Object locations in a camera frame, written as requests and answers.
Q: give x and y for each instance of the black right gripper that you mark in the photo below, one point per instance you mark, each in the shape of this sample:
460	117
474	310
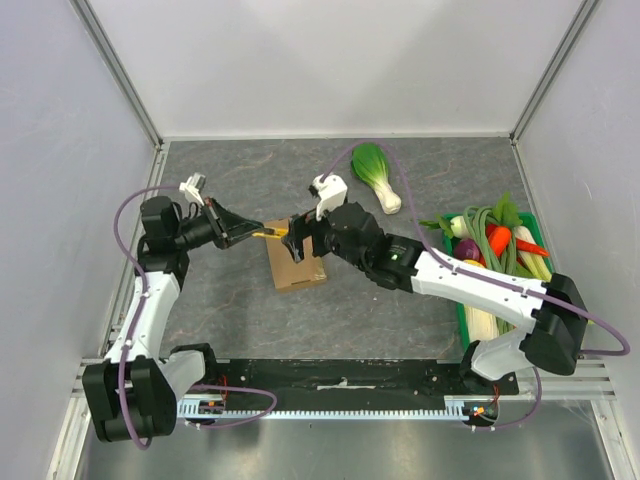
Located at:
301	236

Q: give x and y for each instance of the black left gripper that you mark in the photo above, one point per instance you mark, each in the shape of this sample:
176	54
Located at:
227	227

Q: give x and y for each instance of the yellow utility knife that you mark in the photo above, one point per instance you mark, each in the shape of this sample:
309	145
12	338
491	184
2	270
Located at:
272	233

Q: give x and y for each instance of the brown cardboard express box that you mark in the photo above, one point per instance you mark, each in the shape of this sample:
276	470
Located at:
289	276

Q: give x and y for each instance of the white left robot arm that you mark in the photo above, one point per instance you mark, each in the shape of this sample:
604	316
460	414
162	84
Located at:
133	393

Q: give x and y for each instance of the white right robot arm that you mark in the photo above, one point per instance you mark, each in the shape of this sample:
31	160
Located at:
548	318

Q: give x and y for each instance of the green bok choy toy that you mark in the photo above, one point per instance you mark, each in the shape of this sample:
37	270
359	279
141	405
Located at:
370	165

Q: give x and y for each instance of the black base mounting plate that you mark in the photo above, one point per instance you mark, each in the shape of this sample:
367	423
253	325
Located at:
351	383

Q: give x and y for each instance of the purple onion toy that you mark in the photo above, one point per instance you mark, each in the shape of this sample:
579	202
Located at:
467	249

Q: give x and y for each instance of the green long beans bundle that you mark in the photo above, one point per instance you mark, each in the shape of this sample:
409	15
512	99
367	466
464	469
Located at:
477	220

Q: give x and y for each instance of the orange carrot toy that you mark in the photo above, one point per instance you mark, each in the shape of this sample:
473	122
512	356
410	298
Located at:
499	238

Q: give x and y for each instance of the yellow napa cabbage toy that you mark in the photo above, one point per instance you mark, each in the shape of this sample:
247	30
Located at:
476	325

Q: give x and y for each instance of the green leaf vegetable toy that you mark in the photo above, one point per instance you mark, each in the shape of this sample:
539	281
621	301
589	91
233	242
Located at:
506	212

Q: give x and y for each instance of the red chili pepper toy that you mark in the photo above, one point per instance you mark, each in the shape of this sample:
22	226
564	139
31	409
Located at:
532	248

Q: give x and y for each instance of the green celery toy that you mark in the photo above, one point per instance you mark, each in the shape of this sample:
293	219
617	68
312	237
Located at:
534	263

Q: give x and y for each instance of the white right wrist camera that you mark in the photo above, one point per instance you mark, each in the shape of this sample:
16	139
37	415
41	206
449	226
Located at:
331	192

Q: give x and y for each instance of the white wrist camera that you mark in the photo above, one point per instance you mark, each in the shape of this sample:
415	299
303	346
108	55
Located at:
191	188
331	192

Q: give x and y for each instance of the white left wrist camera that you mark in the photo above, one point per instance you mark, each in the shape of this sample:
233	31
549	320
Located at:
191	188

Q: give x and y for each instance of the blue slotted cable duct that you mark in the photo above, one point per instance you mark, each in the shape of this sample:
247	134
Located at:
201	408

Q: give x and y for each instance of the aluminium frame rail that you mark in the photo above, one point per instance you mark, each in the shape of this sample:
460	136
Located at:
554	428

